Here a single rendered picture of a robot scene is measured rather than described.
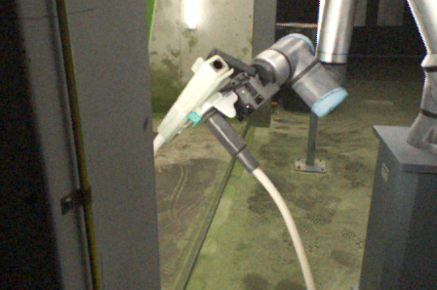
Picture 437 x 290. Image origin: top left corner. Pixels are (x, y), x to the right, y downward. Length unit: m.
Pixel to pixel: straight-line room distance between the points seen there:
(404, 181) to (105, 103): 0.84
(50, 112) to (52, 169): 0.04
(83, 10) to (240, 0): 2.84
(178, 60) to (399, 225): 2.53
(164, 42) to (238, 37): 0.68
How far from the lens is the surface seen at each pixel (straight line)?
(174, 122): 0.77
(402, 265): 1.11
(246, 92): 0.75
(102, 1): 0.30
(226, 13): 3.10
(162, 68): 3.30
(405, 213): 1.04
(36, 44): 0.23
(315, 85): 0.87
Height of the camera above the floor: 0.98
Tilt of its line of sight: 17 degrees down
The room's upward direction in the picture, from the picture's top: straight up
